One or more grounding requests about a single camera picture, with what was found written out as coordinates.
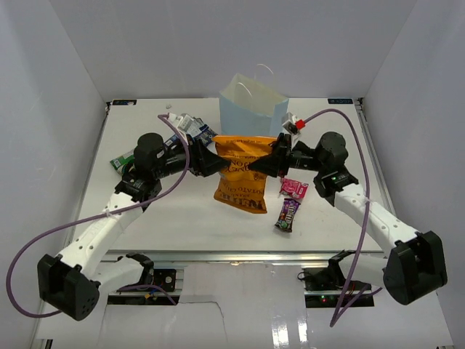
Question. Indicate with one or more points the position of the orange potato chip bag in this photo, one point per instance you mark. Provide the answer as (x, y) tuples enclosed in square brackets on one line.
[(239, 186)]

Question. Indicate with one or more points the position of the light blue paper bag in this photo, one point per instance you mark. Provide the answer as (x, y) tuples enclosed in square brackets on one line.
[(248, 107)]

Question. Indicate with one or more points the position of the blue snack bag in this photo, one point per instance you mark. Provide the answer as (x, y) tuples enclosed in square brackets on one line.
[(205, 135)]

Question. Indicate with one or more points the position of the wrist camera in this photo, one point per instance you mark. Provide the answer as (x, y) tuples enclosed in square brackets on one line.
[(184, 123), (292, 124)]

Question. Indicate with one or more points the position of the green snack bag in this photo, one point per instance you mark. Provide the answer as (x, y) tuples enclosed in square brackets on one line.
[(122, 164)]

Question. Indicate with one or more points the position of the right blue table label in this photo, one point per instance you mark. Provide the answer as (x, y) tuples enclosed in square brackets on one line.
[(340, 101)]

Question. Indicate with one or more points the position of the blue table label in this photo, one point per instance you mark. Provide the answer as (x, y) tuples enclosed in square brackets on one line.
[(121, 102), (340, 101)]

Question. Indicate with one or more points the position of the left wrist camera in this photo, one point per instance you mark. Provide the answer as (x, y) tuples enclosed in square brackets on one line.
[(184, 123)]

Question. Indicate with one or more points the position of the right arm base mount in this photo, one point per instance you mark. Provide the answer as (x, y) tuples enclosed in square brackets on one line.
[(328, 278)]

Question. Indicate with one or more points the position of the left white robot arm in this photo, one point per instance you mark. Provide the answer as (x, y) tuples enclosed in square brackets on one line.
[(68, 280)]

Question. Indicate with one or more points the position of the left blue table label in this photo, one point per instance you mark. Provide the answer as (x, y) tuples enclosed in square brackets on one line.
[(121, 102)]

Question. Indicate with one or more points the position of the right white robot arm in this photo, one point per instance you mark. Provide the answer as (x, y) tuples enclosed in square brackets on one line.
[(414, 262)]

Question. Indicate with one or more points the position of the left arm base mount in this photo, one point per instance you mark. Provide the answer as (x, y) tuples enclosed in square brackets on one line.
[(151, 278)]

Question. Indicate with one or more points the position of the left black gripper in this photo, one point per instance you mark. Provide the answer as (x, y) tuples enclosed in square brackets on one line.
[(203, 162)]

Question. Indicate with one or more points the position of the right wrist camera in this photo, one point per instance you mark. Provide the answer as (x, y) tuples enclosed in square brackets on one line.
[(292, 124)]

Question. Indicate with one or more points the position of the brown M&M's packet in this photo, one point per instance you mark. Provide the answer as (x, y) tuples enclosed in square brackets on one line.
[(287, 214)]

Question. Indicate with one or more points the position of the aluminium front rail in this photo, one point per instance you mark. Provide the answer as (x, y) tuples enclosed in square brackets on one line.
[(271, 257)]

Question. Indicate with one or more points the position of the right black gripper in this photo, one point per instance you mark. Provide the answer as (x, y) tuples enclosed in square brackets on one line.
[(278, 163)]

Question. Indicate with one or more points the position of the pink candy packet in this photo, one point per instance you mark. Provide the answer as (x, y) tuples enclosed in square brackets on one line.
[(293, 188)]

